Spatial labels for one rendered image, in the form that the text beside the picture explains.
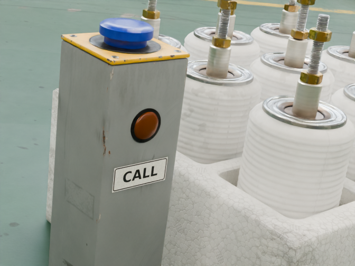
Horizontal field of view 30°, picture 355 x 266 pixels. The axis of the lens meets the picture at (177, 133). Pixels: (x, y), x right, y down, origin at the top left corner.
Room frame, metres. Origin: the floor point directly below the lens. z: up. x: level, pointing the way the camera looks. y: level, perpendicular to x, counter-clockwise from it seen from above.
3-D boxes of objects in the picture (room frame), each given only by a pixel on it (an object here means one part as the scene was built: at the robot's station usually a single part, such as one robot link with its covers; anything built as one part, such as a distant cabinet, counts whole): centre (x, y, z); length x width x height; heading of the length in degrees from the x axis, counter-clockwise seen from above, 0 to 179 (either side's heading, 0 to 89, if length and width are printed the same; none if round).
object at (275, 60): (0.73, -0.12, 0.25); 0.08 x 0.08 x 0.01
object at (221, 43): (0.65, -0.03, 0.29); 0.02 x 0.02 x 0.01; 74
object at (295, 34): (0.73, -0.12, 0.29); 0.02 x 0.02 x 0.01; 76
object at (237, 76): (0.65, -0.03, 0.25); 0.08 x 0.08 x 0.01
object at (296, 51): (0.73, -0.12, 0.26); 0.02 x 0.02 x 0.03
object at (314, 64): (0.56, -0.11, 0.30); 0.01 x 0.01 x 0.08
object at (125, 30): (0.48, 0.05, 0.32); 0.04 x 0.04 x 0.02
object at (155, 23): (0.74, 0.05, 0.26); 0.02 x 0.02 x 0.03
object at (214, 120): (0.65, -0.03, 0.16); 0.10 x 0.10 x 0.18
